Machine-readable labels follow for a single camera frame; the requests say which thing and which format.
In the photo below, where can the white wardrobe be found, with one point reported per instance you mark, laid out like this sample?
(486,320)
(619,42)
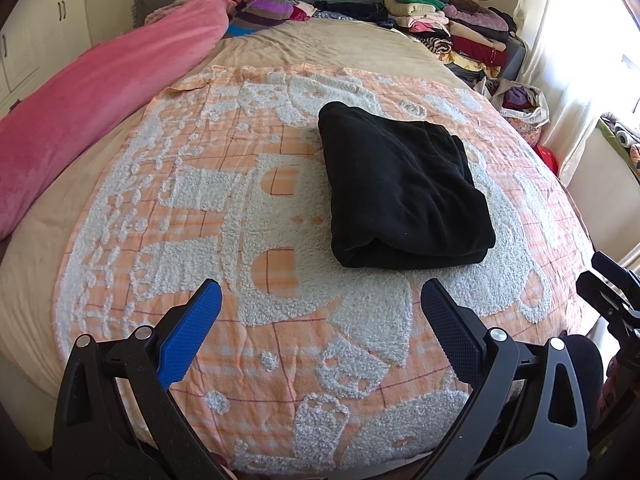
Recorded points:
(39,39)

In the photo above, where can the black JKISS sweatshirt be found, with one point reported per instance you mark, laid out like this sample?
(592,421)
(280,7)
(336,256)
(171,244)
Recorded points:
(402,193)

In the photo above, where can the orange white teddy blanket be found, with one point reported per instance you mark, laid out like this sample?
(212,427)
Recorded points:
(310,366)

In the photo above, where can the red plastic bag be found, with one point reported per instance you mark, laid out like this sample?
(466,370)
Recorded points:
(548,158)

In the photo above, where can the pile of folded clothes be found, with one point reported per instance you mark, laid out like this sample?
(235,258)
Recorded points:
(471,40)

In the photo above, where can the beige bed sheet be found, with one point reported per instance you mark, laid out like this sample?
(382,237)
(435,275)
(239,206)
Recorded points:
(30,369)

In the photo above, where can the dark clothes near headboard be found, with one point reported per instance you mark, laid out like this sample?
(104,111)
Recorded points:
(374,13)

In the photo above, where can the floral fabric bag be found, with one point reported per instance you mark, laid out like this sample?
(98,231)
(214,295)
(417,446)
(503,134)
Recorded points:
(524,107)

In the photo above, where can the striped colourful pillow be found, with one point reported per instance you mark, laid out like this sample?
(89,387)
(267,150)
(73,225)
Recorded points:
(250,16)

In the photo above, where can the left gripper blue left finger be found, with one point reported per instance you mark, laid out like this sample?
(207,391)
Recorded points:
(182,331)

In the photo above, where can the white curtain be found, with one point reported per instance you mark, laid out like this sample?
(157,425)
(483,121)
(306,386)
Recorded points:
(584,56)

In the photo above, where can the pink plush blanket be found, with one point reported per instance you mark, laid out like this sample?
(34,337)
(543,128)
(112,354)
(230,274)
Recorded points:
(87,99)

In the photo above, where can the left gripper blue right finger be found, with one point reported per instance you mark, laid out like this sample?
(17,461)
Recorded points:
(458,331)

